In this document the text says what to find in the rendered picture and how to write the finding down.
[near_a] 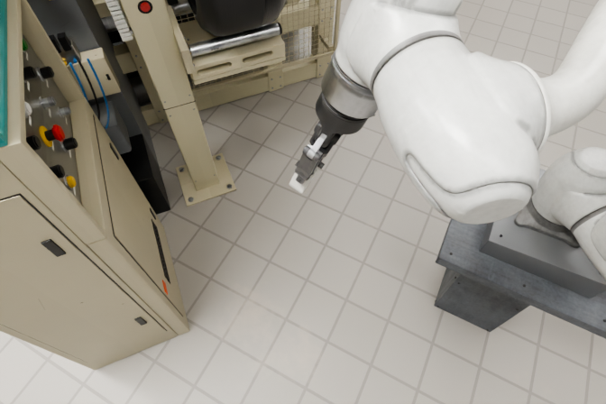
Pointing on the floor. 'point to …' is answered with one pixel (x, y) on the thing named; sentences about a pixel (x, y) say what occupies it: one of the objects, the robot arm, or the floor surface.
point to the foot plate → (206, 188)
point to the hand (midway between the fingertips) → (303, 176)
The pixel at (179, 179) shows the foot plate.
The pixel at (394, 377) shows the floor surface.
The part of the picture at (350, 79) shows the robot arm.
